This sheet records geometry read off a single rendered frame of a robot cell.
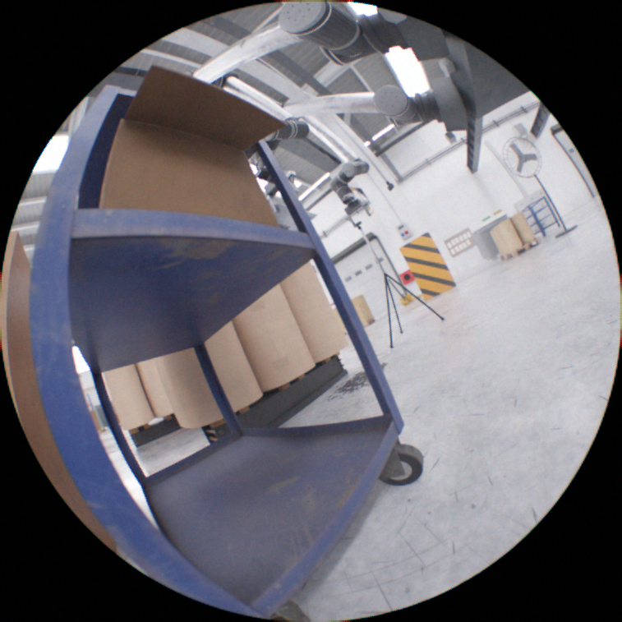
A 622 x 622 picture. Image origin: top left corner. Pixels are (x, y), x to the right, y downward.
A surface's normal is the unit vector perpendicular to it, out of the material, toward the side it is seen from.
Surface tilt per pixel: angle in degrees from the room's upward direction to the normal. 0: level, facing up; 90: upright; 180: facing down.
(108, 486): 90
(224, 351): 90
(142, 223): 90
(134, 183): 90
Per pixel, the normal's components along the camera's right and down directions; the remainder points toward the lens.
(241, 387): 0.69, -0.40
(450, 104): -0.64, 0.20
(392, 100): -0.57, 0.58
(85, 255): 0.41, 0.90
